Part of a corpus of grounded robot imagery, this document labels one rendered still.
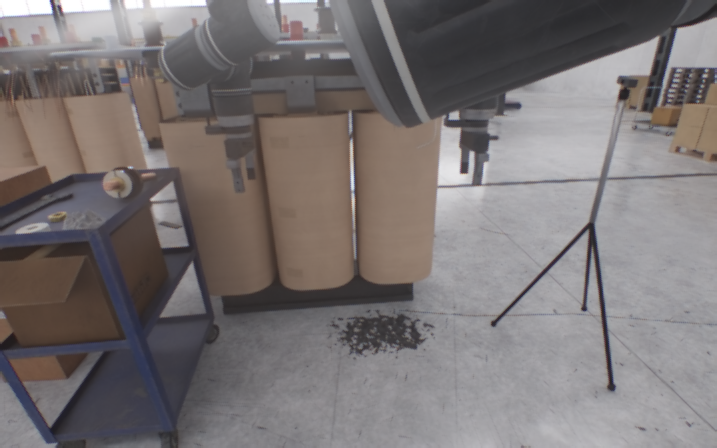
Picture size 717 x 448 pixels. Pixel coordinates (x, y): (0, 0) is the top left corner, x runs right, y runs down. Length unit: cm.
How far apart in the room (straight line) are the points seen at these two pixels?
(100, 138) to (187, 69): 291
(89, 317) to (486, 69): 122
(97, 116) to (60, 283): 273
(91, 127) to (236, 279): 232
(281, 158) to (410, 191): 61
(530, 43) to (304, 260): 158
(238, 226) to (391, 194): 74
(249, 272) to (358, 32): 165
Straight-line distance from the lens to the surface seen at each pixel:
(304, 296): 206
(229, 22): 85
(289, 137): 157
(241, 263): 183
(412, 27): 28
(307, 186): 162
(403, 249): 179
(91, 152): 384
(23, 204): 160
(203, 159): 167
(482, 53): 29
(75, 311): 131
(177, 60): 93
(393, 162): 161
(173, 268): 166
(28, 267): 125
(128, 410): 167
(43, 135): 404
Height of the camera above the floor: 125
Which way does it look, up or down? 24 degrees down
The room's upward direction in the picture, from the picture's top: 2 degrees counter-clockwise
